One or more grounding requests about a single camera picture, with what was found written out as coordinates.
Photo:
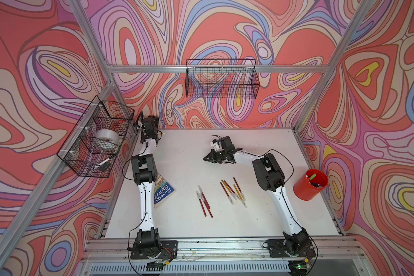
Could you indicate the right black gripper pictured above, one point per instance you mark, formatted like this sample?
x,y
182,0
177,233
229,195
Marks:
x,y
212,157

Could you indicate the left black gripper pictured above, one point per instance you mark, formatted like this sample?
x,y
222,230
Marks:
x,y
153,118

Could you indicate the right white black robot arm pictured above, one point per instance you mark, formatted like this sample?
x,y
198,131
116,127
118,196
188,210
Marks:
x,y
271,179

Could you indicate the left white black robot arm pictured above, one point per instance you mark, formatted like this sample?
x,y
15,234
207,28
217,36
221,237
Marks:
x,y
145,175

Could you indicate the red carving knife middle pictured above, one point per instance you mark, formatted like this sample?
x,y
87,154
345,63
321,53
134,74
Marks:
x,y
201,191

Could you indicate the red carving knife right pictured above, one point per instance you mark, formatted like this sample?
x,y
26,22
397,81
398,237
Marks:
x,y
207,206

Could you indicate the yellow knife centre group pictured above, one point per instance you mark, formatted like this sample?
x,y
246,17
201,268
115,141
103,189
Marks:
x,y
227,189

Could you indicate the red knife centre right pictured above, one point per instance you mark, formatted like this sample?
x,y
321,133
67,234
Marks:
x,y
238,187

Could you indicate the small object in left basket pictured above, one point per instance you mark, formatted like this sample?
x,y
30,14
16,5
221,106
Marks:
x,y
103,166

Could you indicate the blue treehouse paperback book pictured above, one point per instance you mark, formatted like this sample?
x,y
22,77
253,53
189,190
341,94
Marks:
x,y
162,191

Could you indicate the red plastic cup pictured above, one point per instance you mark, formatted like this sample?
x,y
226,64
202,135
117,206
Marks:
x,y
310,184

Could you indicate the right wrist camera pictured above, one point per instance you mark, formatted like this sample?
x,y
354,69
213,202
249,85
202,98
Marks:
x,y
216,145

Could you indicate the grey duct tape roll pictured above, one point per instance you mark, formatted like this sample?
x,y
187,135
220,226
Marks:
x,y
106,139

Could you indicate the black wire basket left wall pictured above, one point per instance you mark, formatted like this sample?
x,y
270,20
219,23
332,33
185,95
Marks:
x,y
93,147

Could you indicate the black wire basket wall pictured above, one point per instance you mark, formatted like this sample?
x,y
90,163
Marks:
x,y
93,147
222,78

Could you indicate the black wire basket back wall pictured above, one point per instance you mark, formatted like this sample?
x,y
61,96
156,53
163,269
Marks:
x,y
222,78

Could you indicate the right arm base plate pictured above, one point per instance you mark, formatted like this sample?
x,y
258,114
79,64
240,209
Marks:
x,y
281,248

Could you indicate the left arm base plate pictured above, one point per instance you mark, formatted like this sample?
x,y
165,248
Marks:
x,y
165,251

